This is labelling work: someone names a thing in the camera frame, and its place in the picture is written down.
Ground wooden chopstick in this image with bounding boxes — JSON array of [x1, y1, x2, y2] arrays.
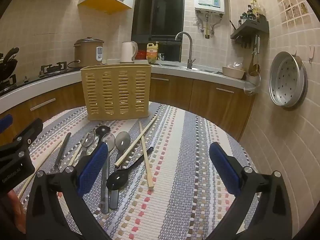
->
[[17, 140, 62, 200], [68, 142, 85, 167], [114, 114, 158, 167], [139, 121, 154, 188]]

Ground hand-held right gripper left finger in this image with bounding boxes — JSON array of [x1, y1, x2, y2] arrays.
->
[[26, 142, 115, 240]]

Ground small metal spoon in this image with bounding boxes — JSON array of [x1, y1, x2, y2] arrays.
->
[[79, 131, 97, 163]]

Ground yellow detergent bottle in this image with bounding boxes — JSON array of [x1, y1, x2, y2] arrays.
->
[[146, 42, 160, 60]]

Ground water heater pipes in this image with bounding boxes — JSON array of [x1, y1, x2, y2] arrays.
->
[[196, 11, 224, 39]]

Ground dark kitchen window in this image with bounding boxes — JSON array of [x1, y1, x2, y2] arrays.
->
[[131, 0, 185, 62]]

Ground metal steamer tray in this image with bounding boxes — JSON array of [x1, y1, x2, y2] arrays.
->
[[268, 51, 308, 111]]

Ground black wok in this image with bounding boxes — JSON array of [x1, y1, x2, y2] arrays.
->
[[0, 47, 20, 85]]

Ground hanging metal ladle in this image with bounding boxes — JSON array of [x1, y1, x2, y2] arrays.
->
[[244, 71, 262, 97]]

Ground metal kitchen faucet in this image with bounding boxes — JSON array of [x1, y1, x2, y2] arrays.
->
[[175, 32, 197, 70]]

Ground stainless steel sink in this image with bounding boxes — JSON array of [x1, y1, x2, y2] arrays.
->
[[155, 64, 223, 75]]

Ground row of condiment bottles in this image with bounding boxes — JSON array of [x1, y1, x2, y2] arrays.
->
[[239, 0, 267, 22]]

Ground hanging wooden spatula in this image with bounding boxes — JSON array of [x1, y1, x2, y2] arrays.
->
[[248, 54, 260, 77]]

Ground grey kitchen counter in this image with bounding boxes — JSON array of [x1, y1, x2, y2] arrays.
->
[[0, 62, 258, 115]]

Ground small black ladle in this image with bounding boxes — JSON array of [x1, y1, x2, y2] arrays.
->
[[85, 126, 111, 157]]

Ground hanging metal spatula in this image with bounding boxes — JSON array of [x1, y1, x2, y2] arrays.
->
[[252, 36, 261, 55]]

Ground black handled knife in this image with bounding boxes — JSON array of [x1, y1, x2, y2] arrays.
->
[[53, 132, 72, 174]]

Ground pink bowl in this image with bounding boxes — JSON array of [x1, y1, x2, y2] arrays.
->
[[222, 66, 246, 79]]

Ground brown rice cooker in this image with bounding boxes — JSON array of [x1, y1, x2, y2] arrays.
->
[[74, 37, 105, 68]]

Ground white electric kettle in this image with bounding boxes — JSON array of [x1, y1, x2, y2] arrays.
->
[[120, 41, 138, 63]]

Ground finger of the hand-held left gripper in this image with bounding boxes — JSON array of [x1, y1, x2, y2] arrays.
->
[[0, 114, 13, 133], [0, 117, 43, 161]]

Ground black gas stove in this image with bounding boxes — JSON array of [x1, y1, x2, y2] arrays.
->
[[0, 61, 82, 94]]

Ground wooden base cabinets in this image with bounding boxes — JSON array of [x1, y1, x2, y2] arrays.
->
[[0, 74, 255, 143]]

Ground black wall shelf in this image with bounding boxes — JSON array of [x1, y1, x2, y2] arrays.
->
[[230, 20, 270, 40]]

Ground person's left hand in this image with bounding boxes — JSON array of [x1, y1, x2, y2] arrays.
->
[[0, 189, 27, 234]]

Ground black plastic spoon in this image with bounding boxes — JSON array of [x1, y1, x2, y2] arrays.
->
[[106, 147, 154, 190]]

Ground metal spoon with steel handle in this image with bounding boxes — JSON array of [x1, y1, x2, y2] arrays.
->
[[100, 133, 116, 215]]

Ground striped woven table mat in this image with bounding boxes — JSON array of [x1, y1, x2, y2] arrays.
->
[[19, 102, 260, 240]]

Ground metal spoon with dark handle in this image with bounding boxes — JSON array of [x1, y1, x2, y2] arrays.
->
[[109, 131, 131, 210]]

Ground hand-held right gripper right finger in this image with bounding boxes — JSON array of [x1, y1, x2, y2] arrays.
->
[[209, 142, 293, 240]]

